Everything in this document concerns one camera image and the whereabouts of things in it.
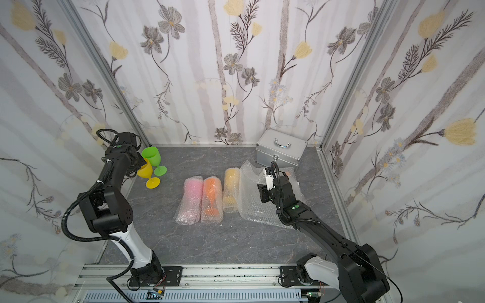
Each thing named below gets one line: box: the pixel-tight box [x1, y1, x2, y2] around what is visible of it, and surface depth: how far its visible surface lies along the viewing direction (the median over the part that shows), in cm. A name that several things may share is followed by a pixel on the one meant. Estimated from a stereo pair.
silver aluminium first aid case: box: [255, 128, 309, 168], surface depth 103 cm
